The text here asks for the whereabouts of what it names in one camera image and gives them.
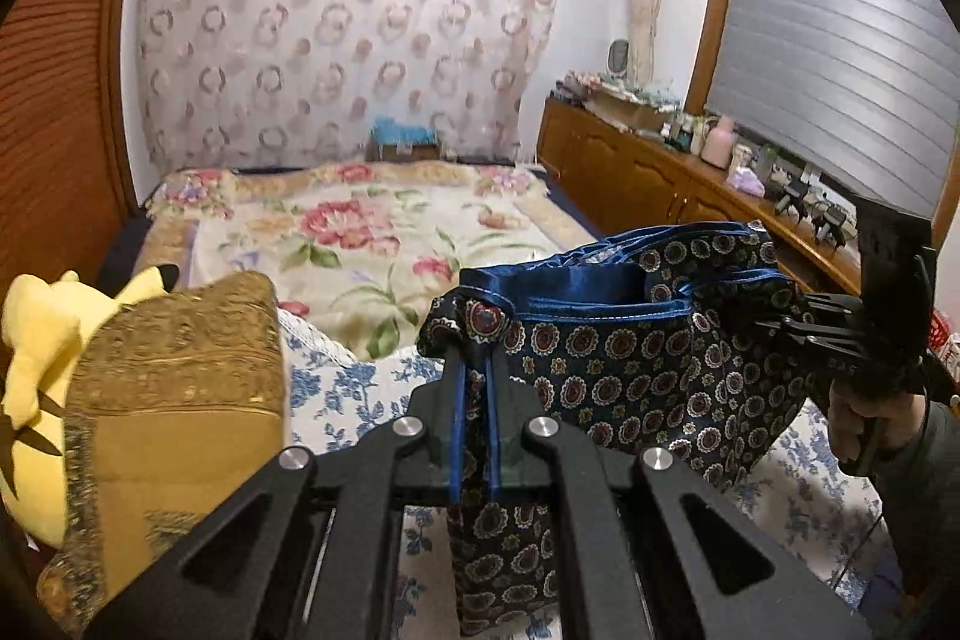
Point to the person's right forearm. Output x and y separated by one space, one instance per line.
926 505

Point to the gold patterned pillow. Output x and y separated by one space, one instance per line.
172 415

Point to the small round desk fan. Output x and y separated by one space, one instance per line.
619 57

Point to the black mini tripod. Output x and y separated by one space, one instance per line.
831 224
791 201

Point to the pink bottle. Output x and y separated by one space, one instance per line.
718 144

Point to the cardboard box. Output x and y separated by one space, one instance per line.
626 114

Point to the blue floral bedsheet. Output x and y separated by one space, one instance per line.
795 475

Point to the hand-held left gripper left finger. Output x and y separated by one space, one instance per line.
352 482

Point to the wooden louvered wardrobe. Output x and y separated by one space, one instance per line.
52 123

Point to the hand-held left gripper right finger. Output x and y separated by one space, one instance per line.
600 482

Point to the floral blanket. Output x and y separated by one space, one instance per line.
352 242

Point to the brown box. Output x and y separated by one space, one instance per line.
405 153

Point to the wooden cabinet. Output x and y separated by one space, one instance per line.
622 175

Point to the yellow plush toy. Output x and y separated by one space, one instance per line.
45 340

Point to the circle patterned sheer curtain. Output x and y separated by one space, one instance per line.
337 25

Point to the person's right hand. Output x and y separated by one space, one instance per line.
847 422

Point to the navy patterned satin garment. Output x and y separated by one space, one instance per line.
630 355

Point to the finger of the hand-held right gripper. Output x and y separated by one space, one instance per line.
817 336
836 304

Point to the light blue cloth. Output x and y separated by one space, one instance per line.
405 130

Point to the lavender cloth bundle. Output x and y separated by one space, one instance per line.
745 181

